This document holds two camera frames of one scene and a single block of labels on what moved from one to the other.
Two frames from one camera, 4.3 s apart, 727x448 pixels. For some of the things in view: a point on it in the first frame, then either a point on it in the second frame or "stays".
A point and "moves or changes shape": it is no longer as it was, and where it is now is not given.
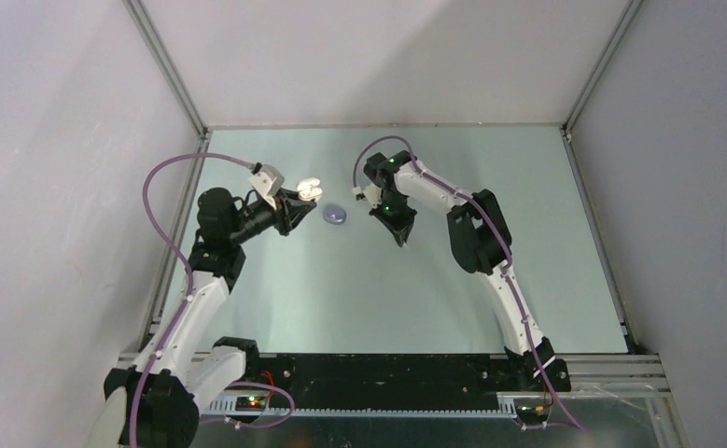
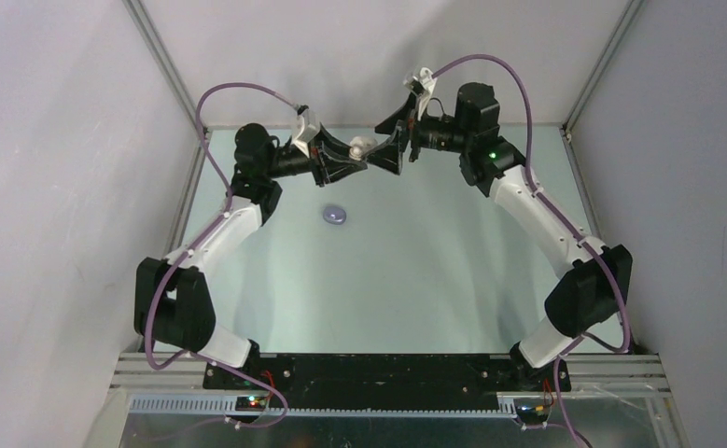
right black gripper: (401, 226) → (409, 112)
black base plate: (355, 380) stays
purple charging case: (334, 215) stays
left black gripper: (288, 203) → (322, 143)
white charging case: (309, 189) moves or changes shape
